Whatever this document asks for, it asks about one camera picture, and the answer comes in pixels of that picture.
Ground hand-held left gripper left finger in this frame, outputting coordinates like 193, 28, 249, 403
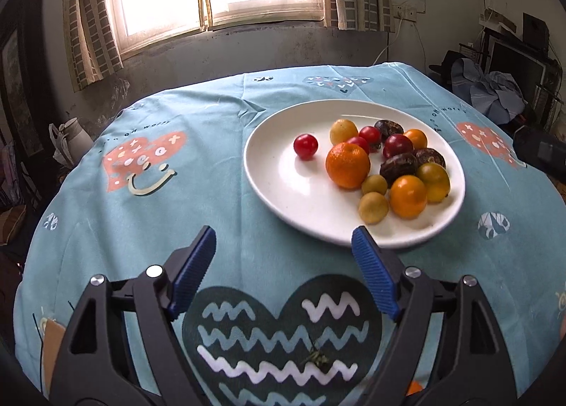
48, 225, 217, 406

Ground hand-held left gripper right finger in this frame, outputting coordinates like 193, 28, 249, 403
351, 225, 518, 406

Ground small yellow-green fruit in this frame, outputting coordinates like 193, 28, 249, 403
358, 192, 390, 225
361, 174, 388, 196

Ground small orange citrus fruit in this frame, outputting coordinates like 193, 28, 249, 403
403, 128, 428, 150
389, 175, 428, 218

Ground yellow-green citrus fruit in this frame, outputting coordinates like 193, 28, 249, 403
416, 162, 451, 204

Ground white oval plate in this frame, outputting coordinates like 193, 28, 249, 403
244, 99, 466, 250

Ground dark red plum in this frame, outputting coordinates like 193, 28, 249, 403
382, 134, 414, 160

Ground light blue printed tablecloth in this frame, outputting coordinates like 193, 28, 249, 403
13, 62, 566, 406

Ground blue crumpled clothes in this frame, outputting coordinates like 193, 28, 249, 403
450, 56, 530, 122

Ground dark monitor screen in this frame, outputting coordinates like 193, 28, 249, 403
484, 30, 550, 120

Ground small green fruit stem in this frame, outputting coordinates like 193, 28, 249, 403
300, 335, 330, 368

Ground black speaker box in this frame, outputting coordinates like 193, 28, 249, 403
522, 12, 550, 51

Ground dark hat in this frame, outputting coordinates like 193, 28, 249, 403
430, 50, 461, 80

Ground tan eyeglasses case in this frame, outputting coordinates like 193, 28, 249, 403
41, 320, 68, 391

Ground white jug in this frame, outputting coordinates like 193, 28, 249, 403
57, 118, 94, 164

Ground white plastic bag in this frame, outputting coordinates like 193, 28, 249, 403
48, 123, 74, 168

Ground brown cushion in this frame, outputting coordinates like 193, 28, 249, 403
0, 206, 28, 244

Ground dark framed picture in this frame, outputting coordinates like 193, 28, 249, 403
0, 0, 47, 160

